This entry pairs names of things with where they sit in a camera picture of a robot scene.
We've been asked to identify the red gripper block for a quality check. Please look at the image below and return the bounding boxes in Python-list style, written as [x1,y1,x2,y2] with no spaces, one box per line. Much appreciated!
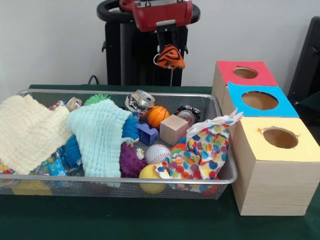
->
[131,0,194,55]

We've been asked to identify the orange tiger plush toy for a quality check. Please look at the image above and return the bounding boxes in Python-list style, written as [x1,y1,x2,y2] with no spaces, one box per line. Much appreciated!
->
[153,44,187,70]

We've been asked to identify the mint waffle cloth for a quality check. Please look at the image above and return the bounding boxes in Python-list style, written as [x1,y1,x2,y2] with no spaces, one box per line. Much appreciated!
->
[65,99,134,179]

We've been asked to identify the shallow silver mesh bin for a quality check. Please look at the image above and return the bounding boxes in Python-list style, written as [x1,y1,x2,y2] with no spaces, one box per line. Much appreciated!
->
[0,89,238,201]

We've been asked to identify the wooden box with three holes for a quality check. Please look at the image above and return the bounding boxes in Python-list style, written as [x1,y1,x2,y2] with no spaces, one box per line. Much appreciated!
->
[211,60,320,216]

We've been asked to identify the crushed silver can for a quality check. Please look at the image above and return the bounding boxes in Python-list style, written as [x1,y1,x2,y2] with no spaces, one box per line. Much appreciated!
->
[124,89,156,112]

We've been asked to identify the small orange basketball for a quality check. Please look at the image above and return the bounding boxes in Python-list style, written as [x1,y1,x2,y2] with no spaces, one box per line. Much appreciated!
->
[146,105,171,129]

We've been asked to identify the plain wooden cube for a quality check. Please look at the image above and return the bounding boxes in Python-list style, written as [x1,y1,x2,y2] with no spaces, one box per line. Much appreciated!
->
[159,114,190,147]

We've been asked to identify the purple toy block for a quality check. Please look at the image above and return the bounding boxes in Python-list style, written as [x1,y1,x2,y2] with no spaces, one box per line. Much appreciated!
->
[136,122,160,146]

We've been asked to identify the white baseball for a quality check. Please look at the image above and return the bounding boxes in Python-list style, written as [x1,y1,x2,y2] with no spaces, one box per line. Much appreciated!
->
[144,144,173,166]

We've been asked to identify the polka dot paper napkin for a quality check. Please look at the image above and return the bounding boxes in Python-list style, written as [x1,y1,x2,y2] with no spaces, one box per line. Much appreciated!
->
[152,107,244,181]

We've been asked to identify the purple spiky toy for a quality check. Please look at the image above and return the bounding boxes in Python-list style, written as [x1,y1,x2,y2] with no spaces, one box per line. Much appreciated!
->
[119,142,148,179]

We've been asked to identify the yellow ball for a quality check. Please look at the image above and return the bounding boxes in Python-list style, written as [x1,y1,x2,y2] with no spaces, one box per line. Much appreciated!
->
[138,164,167,195]

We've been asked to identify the black stand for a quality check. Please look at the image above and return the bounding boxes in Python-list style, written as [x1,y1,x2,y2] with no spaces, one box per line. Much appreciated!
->
[287,16,320,101]

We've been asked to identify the dark green table cloth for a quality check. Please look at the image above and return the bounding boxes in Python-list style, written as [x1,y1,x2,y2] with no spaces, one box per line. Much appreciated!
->
[298,90,320,118]
[0,84,320,240]

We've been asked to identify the cream waffle cloth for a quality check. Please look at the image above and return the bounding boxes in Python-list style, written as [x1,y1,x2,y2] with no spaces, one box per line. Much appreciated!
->
[0,94,74,175]

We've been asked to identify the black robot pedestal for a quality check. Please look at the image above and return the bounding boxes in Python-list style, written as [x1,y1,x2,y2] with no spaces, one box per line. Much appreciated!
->
[96,0,201,87]

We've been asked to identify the black cable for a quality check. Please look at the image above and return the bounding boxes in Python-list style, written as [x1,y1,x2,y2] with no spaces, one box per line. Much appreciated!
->
[87,74,100,86]

